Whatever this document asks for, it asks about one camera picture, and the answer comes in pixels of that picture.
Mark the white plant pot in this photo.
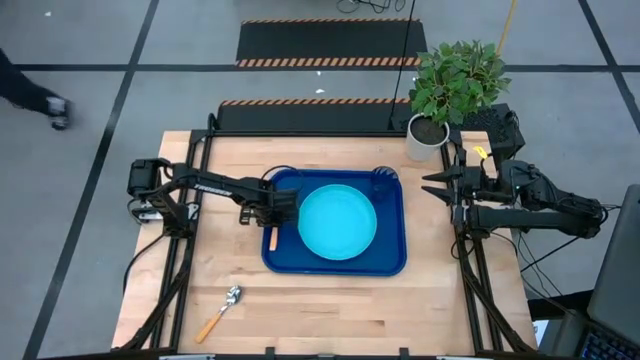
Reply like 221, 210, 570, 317
405, 112, 451, 163

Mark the green leafy plant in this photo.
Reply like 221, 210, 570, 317
408, 39, 513, 126

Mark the blue translucent cup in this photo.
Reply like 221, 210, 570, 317
370, 165, 400, 204

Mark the black striped floor mat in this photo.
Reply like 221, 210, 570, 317
234, 18, 429, 69
215, 98, 416, 134

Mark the yellow cable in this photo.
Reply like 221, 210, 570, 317
494, 0, 519, 56

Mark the turquoise round plate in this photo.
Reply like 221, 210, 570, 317
297, 183, 378, 262

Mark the black left camera cable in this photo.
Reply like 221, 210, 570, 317
260, 164, 305, 194

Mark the blue plastic tray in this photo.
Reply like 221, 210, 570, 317
260, 168, 408, 278

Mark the black computer case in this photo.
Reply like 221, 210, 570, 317
462, 103, 527, 164

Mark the black floor cable bundle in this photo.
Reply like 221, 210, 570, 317
335, 0, 407, 15

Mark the grey laptop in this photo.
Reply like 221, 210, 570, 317
538, 183, 640, 360

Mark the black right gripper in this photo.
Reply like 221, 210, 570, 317
421, 167, 490, 227

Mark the black aluminium frame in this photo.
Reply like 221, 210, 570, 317
112, 113, 539, 360

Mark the thin black hanging cable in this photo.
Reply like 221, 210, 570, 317
387, 0, 419, 131

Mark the wooden handled metal spoon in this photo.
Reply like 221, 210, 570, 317
195, 285, 244, 345

